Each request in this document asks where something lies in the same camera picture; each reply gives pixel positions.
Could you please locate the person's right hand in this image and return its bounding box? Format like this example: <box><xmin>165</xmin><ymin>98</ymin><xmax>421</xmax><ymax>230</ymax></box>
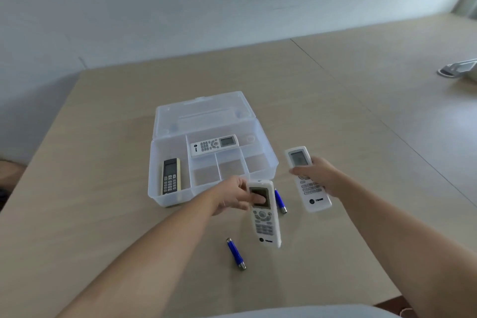
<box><xmin>289</xmin><ymin>157</ymin><xmax>343</xmax><ymax>198</ymax></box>

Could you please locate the white remote with orange screen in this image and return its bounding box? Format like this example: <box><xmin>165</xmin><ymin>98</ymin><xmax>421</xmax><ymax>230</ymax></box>
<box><xmin>247</xmin><ymin>179</ymin><xmax>282</xmax><ymax>248</ymax></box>

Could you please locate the person's right forearm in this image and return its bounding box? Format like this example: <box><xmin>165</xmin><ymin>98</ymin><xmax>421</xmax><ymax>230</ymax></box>
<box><xmin>328</xmin><ymin>177</ymin><xmax>477</xmax><ymax>318</ymax></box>

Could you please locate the white remote with grey buttons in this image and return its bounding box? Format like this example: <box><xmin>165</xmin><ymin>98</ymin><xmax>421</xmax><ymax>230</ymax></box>
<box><xmin>190</xmin><ymin>134</ymin><xmax>239</xmax><ymax>158</ymax></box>

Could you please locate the person's left hand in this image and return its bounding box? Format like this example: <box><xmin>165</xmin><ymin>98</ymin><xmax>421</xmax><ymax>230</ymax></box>
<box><xmin>210</xmin><ymin>175</ymin><xmax>269</xmax><ymax>216</ymax></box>

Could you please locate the blue battery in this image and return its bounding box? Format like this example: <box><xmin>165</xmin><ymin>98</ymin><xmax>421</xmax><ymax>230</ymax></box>
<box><xmin>275</xmin><ymin>188</ymin><xmax>288</xmax><ymax>215</ymax></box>
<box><xmin>226</xmin><ymin>238</ymin><xmax>246</xmax><ymax>271</ymax></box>

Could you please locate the clear plastic organizer box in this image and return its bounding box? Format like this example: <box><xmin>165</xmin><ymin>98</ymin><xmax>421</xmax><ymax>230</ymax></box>
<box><xmin>148</xmin><ymin>91</ymin><xmax>279</xmax><ymax>207</ymax></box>

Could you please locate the white remote with grey screen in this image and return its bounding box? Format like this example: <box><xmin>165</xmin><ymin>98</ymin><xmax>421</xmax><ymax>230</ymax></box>
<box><xmin>285</xmin><ymin>146</ymin><xmax>332</xmax><ymax>213</ymax></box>

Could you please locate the black and beige remote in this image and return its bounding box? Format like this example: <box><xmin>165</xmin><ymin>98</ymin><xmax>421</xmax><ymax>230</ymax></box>
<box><xmin>161</xmin><ymin>158</ymin><xmax>182</xmax><ymax>196</ymax></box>

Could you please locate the person's left forearm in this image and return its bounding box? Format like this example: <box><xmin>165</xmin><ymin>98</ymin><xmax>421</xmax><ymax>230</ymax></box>
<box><xmin>56</xmin><ymin>195</ymin><xmax>221</xmax><ymax>318</ymax></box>

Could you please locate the silver metal stand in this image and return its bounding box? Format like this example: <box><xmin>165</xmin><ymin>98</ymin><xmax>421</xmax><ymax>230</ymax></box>
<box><xmin>437</xmin><ymin>59</ymin><xmax>477</xmax><ymax>78</ymax></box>

